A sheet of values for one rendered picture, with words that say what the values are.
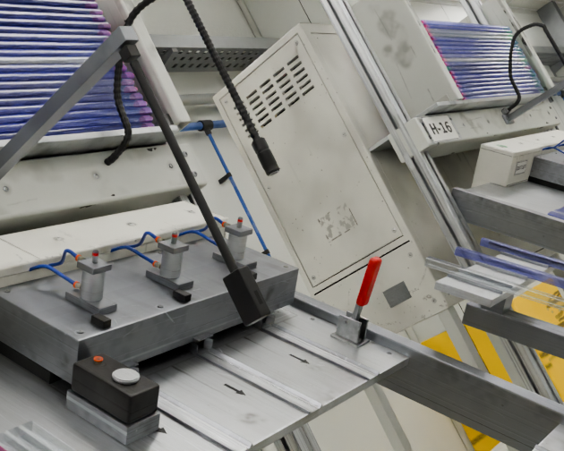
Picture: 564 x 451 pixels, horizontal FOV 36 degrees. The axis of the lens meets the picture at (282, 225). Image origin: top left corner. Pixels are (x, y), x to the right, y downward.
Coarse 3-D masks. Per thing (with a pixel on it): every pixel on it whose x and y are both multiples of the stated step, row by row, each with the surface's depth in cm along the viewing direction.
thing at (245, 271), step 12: (228, 276) 71; (240, 276) 70; (252, 276) 71; (228, 288) 71; (240, 288) 70; (252, 288) 70; (240, 300) 70; (252, 300) 70; (264, 300) 70; (240, 312) 70; (252, 312) 70; (264, 312) 70
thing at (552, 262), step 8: (488, 240) 125; (496, 248) 125; (504, 248) 124; (512, 248) 124; (520, 248) 124; (520, 256) 123; (528, 256) 122; (536, 256) 122; (544, 256) 122; (552, 264) 121; (560, 264) 120
